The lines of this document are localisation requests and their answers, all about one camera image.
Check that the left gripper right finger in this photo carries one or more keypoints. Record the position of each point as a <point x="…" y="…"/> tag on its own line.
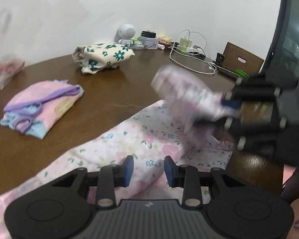
<point x="186" y="177"/>

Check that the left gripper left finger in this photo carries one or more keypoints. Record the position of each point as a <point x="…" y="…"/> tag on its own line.
<point x="111" y="177"/>

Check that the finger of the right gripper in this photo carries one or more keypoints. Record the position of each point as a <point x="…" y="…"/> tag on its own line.
<point x="256" y="90"/>
<point x="252" y="136"/>

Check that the pink floral ruffled dress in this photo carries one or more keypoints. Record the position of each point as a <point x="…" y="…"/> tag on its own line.
<point x="161" y="129"/>

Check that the green marker pen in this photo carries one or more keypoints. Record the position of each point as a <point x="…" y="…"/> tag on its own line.
<point x="241" y="73"/>

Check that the brown cardboard box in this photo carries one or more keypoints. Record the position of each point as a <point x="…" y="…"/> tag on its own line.
<point x="237" y="58"/>

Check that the black phone clip stand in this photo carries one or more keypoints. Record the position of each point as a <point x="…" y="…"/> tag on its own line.
<point x="219" y="59"/>

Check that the white power strip with charger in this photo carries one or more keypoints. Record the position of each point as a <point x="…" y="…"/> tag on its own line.
<point x="185" y="46"/>

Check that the pink purple folded garment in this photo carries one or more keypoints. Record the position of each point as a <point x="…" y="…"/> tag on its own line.
<point x="35" y="110"/>

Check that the grey box with black device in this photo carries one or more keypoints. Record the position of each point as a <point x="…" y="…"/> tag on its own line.
<point x="149" y="39"/>

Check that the cream teal floral folded cloth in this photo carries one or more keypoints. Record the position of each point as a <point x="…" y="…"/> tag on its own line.
<point x="97" y="57"/>

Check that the white astronaut figurine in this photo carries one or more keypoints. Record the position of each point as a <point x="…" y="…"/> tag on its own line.
<point x="124" y="35"/>

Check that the clear plastic snack bag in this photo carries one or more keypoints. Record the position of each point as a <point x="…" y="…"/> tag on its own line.
<point x="10" y="65"/>

